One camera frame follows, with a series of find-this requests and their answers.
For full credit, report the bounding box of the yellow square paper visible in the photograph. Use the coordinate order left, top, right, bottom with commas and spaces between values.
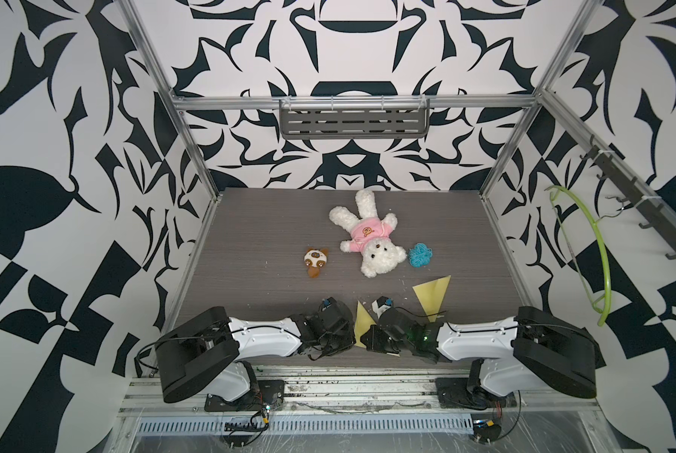
413, 276, 451, 322

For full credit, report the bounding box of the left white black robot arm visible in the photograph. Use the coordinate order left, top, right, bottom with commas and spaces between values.
154, 297, 356, 404

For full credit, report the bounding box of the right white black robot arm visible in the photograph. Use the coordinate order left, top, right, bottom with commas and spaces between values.
356, 296, 599, 411

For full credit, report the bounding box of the small brown white plush toy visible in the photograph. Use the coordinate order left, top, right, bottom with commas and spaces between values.
303, 248, 328, 279

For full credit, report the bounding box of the teal yarn bundle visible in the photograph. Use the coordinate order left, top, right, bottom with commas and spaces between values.
409, 243, 433, 268

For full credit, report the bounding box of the white plush bunny pink shirt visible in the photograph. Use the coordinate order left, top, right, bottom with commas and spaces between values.
328, 189, 408, 279

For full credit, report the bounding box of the grey perforated metal shelf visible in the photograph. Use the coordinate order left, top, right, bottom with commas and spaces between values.
279, 97, 430, 140

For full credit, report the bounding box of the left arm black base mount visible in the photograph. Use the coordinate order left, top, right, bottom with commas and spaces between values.
204, 362, 285, 413

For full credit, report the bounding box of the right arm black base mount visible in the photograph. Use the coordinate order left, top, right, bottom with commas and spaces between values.
435, 359, 513, 411

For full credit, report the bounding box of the white slotted cable duct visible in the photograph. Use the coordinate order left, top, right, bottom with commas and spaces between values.
137, 413, 473, 436

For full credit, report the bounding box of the grey wall hook rail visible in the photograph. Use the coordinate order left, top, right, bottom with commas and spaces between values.
581, 135, 676, 260

